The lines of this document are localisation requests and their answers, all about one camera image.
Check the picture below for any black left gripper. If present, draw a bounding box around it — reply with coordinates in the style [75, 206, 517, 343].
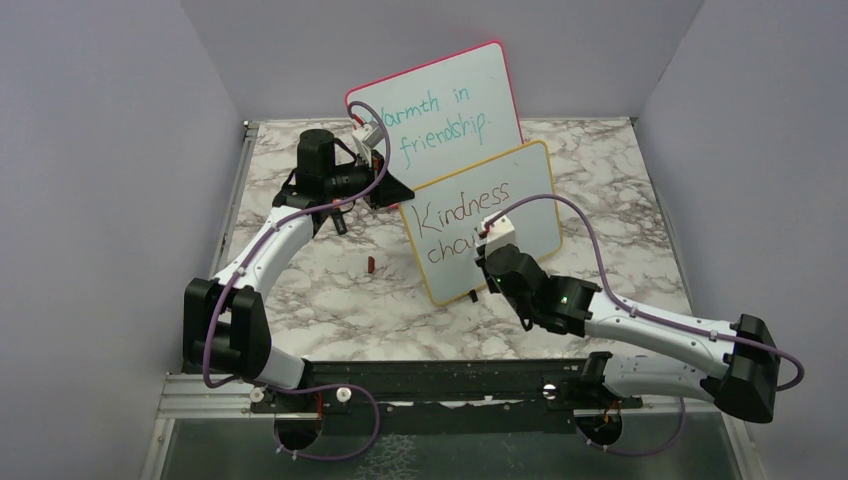
[325, 150, 415, 210]

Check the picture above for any black orange highlighter marker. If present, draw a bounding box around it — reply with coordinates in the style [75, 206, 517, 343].
[331, 211, 348, 235]

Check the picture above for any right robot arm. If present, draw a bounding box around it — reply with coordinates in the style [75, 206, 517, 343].
[475, 244, 780, 424]

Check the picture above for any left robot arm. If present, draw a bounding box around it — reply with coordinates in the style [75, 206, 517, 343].
[182, 122, 414, 411]

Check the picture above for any yellow framed whiteboard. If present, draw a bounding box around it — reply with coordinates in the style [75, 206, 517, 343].
[397, 139, 564, 309]

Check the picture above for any pink framed whiteboard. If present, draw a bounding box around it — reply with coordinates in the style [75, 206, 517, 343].
[345, 41, 524, 189]

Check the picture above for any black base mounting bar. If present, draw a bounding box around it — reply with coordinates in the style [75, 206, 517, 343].
[248, 352, 642, 438]

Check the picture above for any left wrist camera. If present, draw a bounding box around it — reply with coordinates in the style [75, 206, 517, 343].
[352, 120, 384, 162]

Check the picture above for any aluminium table edge rail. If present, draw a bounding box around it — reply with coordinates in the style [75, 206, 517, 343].
[189, 119, 261, 356]

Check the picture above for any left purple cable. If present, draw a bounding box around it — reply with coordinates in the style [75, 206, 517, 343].
[201, 100, 392, 464]

